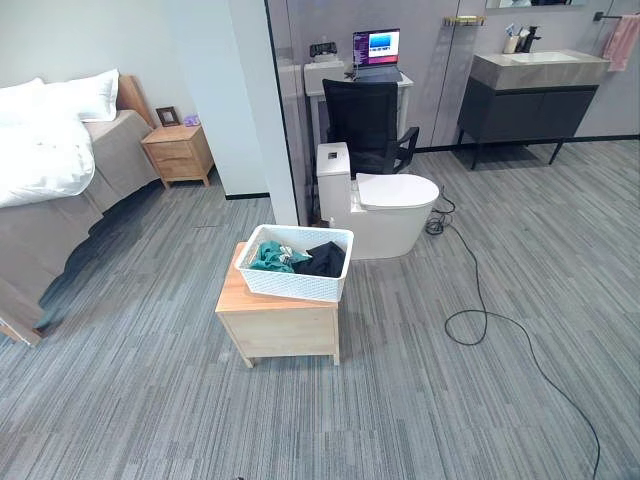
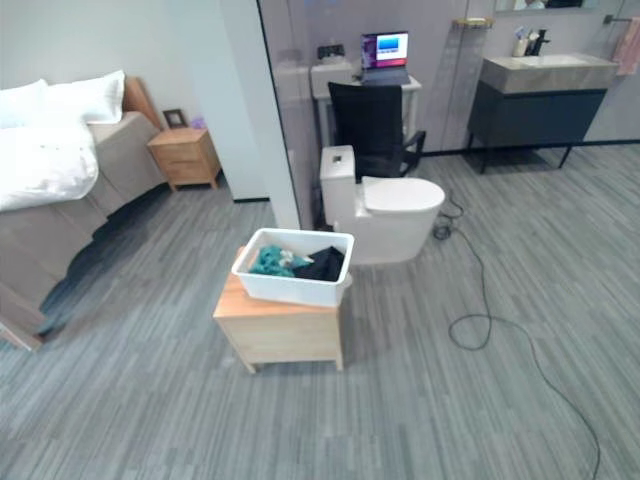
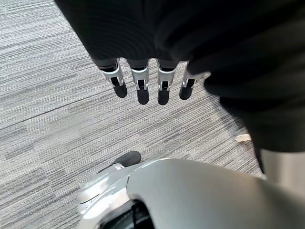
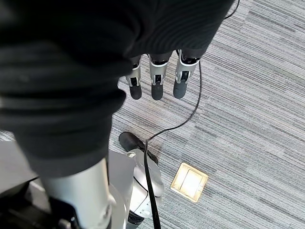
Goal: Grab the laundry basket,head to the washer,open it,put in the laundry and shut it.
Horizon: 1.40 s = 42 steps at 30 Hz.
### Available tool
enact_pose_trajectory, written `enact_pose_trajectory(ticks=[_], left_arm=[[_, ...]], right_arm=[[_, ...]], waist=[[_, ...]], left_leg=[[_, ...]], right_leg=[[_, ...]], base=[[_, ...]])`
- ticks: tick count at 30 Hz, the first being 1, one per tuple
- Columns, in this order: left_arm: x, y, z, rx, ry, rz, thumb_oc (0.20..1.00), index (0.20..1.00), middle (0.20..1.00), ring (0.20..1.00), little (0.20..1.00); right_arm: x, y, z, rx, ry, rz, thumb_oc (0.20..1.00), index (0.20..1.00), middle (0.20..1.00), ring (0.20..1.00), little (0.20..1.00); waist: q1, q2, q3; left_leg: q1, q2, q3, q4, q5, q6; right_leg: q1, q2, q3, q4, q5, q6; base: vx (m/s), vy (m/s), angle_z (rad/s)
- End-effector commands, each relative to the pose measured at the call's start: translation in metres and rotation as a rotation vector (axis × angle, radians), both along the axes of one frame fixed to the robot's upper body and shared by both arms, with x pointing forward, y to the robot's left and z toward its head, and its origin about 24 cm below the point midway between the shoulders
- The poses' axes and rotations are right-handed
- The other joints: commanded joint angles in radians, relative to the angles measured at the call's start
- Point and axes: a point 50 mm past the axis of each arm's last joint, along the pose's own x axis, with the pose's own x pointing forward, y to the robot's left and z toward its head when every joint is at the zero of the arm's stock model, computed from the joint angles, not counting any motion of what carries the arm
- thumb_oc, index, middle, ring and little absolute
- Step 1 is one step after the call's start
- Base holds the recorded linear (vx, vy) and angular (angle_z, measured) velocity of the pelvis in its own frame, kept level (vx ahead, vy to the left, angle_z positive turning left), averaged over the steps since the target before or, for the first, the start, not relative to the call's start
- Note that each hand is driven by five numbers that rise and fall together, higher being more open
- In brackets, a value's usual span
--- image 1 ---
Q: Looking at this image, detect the white woven laundry basket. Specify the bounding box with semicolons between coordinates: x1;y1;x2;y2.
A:
234;224;355;304

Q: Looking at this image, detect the open laptop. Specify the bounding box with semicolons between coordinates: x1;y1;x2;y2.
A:
351;28;404;82

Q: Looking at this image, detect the black garment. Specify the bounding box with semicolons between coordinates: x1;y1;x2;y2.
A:
291;241;347;278

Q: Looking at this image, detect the teal garment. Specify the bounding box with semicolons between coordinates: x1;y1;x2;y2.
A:
248;240;312;274

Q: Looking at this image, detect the white toilet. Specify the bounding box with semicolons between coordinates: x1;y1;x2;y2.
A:
315;141;441;261

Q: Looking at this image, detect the small wooden cabinet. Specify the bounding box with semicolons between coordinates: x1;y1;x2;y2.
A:
215;241;341;369

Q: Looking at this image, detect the black office chair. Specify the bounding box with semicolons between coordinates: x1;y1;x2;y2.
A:
321;78;420;175

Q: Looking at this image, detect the wooden nightstand with drawers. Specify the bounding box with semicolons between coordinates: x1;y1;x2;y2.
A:
140;124;216;190

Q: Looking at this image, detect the white marble side table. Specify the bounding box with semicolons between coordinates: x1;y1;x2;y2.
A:
303;59;415;147

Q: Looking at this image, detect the wooden headboard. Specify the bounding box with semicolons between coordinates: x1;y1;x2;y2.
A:
116;74;157;130

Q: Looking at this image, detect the dark vanity cabinet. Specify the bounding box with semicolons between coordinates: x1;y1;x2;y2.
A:
456;76;600;172

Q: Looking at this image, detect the bed with beige skirt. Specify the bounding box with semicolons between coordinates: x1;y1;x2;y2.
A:
0;109;162;347

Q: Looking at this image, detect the grey stone sink counter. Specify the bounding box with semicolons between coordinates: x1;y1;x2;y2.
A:
471;49;612;91

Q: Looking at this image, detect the white pillow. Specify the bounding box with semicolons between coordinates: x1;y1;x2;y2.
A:
0;68;121;127

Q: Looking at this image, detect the white duvet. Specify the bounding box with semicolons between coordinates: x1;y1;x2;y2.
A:
0;118;96;209

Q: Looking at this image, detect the black faucet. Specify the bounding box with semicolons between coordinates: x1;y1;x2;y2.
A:
519;25;543;54

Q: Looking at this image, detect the pink towel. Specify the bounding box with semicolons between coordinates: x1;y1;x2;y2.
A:
601;14;640;73

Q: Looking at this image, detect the dark picture frame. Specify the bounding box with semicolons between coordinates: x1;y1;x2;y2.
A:
155;106;182;129

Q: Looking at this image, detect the black floor cable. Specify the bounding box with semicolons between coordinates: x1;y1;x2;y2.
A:
424;183;602;480

